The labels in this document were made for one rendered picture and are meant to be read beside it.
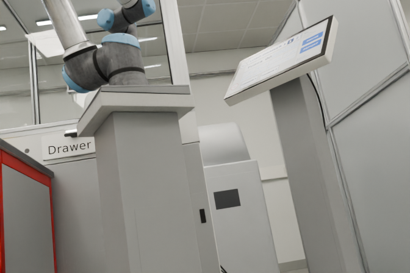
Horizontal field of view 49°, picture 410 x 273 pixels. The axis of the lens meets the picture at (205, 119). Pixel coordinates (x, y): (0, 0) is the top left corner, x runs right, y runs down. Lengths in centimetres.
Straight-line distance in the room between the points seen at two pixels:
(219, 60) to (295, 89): 392
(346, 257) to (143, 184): 94
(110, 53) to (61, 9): 22
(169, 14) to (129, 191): 126
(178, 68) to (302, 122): 65
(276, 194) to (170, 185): 425
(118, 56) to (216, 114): 419
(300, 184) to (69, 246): 100
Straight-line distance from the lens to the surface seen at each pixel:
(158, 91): 128
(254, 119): 562
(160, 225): 122
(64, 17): 151
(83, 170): 206
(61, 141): 210
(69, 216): 204
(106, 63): 143
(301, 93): 194
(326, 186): 186
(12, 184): 163
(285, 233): 544
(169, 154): 128
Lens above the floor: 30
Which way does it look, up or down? 17 degrees up
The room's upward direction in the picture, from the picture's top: 10 degrees counter-clockwise
